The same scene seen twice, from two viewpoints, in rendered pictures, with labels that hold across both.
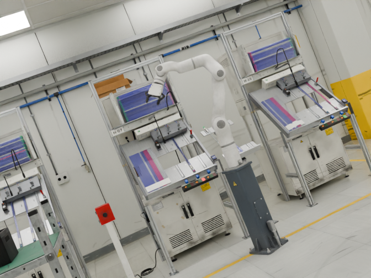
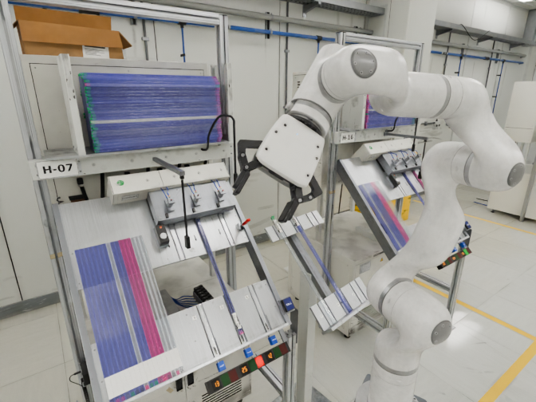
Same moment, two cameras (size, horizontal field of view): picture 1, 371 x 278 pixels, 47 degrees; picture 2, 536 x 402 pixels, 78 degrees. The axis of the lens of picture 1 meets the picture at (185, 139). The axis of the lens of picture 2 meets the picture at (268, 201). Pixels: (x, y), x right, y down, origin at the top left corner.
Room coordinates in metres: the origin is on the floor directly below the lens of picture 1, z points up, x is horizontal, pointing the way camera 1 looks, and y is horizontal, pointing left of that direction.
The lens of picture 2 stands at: (2.83, 0.31, 1.59)
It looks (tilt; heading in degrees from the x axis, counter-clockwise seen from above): 18 degrees down; 339
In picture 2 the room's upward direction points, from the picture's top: straight up
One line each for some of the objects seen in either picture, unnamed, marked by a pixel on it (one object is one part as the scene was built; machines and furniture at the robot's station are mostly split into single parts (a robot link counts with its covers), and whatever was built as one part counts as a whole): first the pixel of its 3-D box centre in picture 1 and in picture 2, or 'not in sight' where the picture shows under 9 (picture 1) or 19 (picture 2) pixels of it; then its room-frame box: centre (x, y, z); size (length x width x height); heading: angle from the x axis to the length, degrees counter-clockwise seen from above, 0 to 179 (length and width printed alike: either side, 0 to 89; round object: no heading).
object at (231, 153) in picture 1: (232, 155); (392, 384); (3.39, -0.29, 0.79); 0.19 x 0.19 x 0.18
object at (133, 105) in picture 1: (145, 101); (157, 111); (4.25, 0.23, 1.52); 0.51 x 0.13 x 0.27; 103
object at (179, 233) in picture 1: (183, 214); (163, 347); (4.36, 0.31, 0.31); 0.70 x 0.65 x 0.62; 103
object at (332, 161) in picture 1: (299, 130); (375, 235); (4.52, -1.16, 0.65); 1.01 x 0.73 x 1.29; 13
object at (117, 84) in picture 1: (121, 82); (101, 36); (4.52, 0.40, 1.82); 0.68 x 0.30 x 0.20; 103
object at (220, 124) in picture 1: (222, 131); (410, 330); (3.36, -0.29, 1.00); 0.19 x 0.12 x 0.24; 1
